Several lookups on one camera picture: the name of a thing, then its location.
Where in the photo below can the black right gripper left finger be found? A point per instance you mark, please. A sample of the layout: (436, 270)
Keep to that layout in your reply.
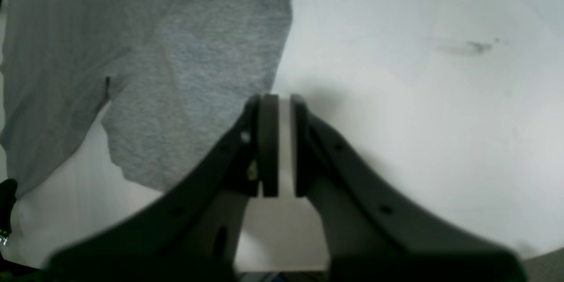
(191, 233)

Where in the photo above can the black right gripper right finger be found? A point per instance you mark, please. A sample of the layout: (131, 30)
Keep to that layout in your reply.
(373, 232)

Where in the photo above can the grey t-shirt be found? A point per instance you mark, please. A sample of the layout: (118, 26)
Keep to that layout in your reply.
(176, 72)

